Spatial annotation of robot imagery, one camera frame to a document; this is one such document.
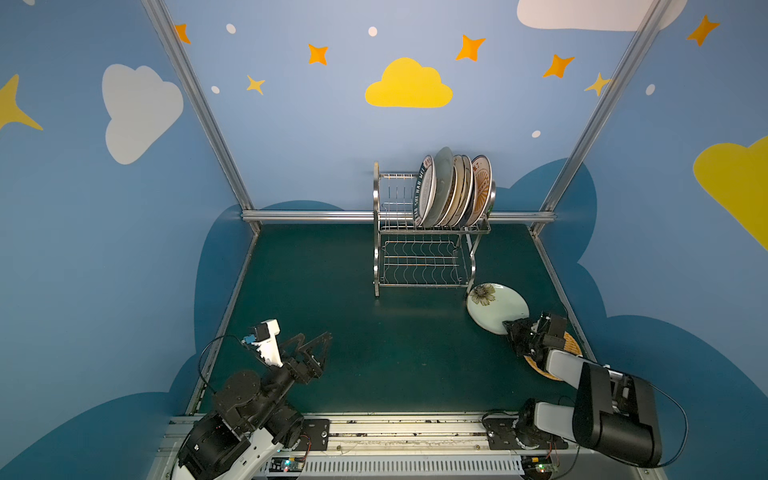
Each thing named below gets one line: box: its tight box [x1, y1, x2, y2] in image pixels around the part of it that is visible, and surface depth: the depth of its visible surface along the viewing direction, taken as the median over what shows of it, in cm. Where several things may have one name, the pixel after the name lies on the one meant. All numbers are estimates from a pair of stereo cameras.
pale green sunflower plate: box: [466, 282, 530, 335], surface depth 102 cm
